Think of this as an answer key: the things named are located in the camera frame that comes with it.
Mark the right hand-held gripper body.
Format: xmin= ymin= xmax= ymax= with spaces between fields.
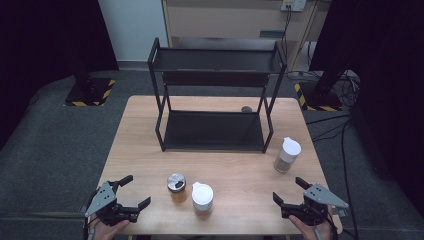
xmin=280 ymin=182 xmax=350 ymax=227

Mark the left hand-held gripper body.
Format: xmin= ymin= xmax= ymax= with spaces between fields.
xmin=84 ymin=180 xmax=140 ymax=228

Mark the metal-lid jar with orange spice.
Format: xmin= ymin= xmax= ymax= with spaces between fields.
xmin=166 ymin=172 xmax=188 ymax=203

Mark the black metal two-tier rack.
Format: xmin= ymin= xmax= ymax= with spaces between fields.
xmin=147 ymin=37 xmax=288 ymax=154

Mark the person's left hand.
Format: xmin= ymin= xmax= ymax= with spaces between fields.
xmin=87 ymin=213 xmax=131 ymax=240

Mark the person's right hand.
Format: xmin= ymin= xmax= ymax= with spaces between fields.
xmin=288 ymin=205 xmax=339 ymax=240

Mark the white-lid jar with grey pepper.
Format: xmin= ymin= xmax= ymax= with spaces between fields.
xmin=273 ymin=136 xmax=302 ymax=174

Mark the black stand with striped base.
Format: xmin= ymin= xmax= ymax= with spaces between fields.
xmin=63 ymin=49 xmax=117 ymax=108
xmin=293 ymin=63 xmax=348 ymax=113

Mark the dark curtain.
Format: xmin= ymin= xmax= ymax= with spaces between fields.
xmin=0 ymin=0 xmax=120 ymax=149
xmin=309 ymin=0 xmax=424 ymax=219

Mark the grey cabinet label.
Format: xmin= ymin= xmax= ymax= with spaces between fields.
xmin=259 ymin=30 xmax=286 ymax=39

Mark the beige wooden cabinet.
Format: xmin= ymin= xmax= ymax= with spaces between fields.
xmin=161 ymin=0 xmax=331 ymax=73

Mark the long black floor cable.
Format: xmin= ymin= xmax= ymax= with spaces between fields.
xmin=305 ymin=114 xmax=360 ymax=240

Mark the short black floor cable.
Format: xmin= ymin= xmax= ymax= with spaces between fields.
xmin=311 ymin=122 xmax=352 ymax=143

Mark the bundle of cables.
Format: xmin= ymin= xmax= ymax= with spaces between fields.
xmin=334 ymin=70 xmax=362 ymax=108

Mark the black cable from wall socket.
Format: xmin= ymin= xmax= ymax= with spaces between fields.
xmin=281 ymin=5 xmax=292 ymax=58

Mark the white wall socket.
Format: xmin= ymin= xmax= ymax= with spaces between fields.
xmin=280 ymin=0 xmax=307 ymax=13

